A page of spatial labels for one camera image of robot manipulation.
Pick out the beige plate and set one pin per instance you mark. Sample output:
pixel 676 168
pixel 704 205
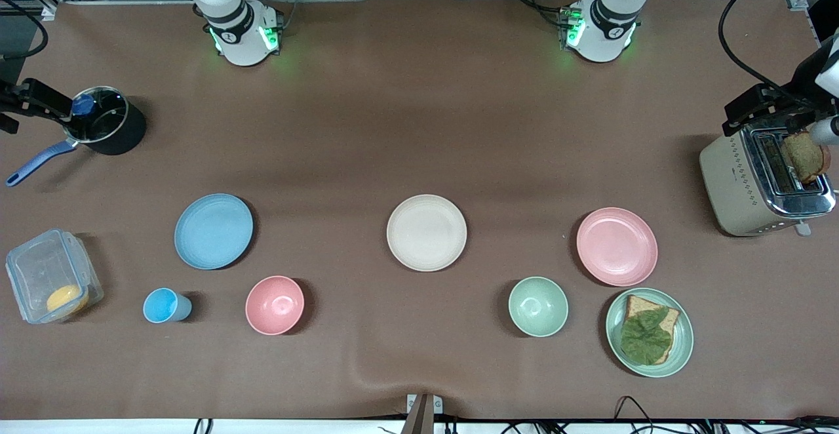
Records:
pixel 426 233

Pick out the clear plastic container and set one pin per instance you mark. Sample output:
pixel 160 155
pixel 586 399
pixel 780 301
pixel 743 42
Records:
pixel 36 263

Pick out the bread slice under lettuce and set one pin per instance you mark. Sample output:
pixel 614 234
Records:
pixel 636 305

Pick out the blue plate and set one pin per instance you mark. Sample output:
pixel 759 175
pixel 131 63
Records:
pixel 213 231

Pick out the green lettuce leaf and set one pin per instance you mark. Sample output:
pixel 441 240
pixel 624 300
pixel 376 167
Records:
pixel 645 339

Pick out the glass lid blue knob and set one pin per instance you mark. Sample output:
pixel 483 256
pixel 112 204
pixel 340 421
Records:
pixel 108 119

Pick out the green bowl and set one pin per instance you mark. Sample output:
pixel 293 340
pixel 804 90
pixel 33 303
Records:
pixel 538 307

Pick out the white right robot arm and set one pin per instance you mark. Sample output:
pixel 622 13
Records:
pixel 242 50

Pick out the pink bowl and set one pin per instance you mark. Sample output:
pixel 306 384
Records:
pixel 274 305

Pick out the pink plate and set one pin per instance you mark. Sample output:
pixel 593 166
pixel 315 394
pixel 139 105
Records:
pixel 616 247

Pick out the blue cup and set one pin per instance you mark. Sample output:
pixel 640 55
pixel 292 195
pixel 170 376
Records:
pixel 162 305

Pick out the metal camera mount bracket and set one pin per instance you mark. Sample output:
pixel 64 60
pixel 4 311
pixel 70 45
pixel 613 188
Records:
pixel 425 414

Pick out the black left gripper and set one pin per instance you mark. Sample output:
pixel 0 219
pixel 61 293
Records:
pixel 800 82

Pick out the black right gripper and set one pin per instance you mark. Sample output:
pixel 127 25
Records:
pixel 6 99

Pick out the brown bread slice in toaster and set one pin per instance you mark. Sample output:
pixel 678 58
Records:
pixel 803 155

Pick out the orange round food piece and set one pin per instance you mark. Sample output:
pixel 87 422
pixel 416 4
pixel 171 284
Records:
pixel 65 299

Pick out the green plate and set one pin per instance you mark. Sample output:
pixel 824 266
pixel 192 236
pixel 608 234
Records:
pixel 683 342

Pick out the brown table cover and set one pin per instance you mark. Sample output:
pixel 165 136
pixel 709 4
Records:
pixel 419 126

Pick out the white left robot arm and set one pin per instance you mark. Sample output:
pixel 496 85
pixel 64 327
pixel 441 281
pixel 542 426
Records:
pixel 600 47

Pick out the beige chrome toaster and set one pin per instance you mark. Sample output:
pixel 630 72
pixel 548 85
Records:
pixel 734 185

